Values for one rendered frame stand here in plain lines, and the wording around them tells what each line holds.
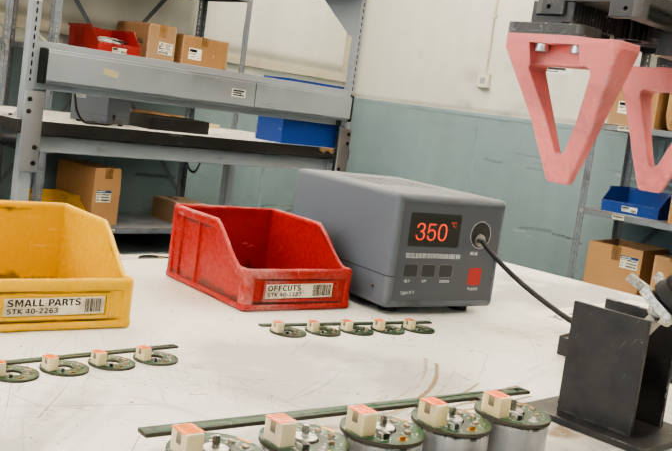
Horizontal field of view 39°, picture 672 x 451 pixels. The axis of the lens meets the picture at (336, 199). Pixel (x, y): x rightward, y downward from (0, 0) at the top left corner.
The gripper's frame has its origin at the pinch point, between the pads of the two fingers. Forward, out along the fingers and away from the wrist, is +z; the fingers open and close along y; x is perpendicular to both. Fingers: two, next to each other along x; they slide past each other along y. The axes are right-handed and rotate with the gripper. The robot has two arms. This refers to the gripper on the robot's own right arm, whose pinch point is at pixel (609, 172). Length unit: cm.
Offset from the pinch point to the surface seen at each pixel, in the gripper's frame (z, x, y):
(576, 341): 9.4, 0.6, 1.4
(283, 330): 13.7, -18.0, 6.2
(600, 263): 58, -218, -382
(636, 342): 8.4, 4.1, 1.4
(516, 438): 8.1, 11.2, 22.0
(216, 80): -4, -230, -139
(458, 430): 7.6, 10.8, 24.5
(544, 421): 7.6, 11.4, 20.9
